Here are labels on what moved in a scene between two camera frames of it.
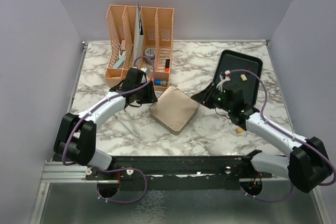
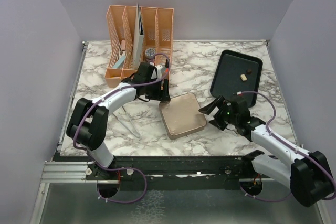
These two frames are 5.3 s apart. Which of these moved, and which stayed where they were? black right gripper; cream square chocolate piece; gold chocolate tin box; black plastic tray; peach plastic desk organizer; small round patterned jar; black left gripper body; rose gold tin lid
Moved: black right gripper; gold chocolate tin box; black left gripper body; rose gold tin lid
Stayed: peach plastic desk organizer; small round patterned jar; black plastic tray; cream square chocolate piece
